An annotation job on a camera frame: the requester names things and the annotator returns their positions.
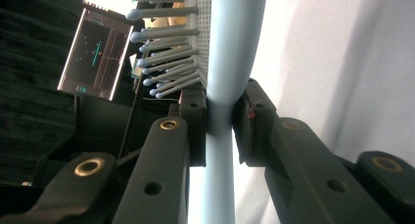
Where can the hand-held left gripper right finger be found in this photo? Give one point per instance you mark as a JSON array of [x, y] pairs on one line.
[[303, 178]]

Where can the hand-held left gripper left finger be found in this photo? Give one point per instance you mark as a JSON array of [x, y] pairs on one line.
[[163, 171]]

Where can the light blue hairbrush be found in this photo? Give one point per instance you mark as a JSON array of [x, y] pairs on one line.
[[225, 38]]

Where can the monitor with dark screen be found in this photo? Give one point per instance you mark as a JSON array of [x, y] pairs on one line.
[[94, 54]]

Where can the dark curtain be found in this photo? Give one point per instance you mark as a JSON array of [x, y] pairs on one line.
[[29, 87]]

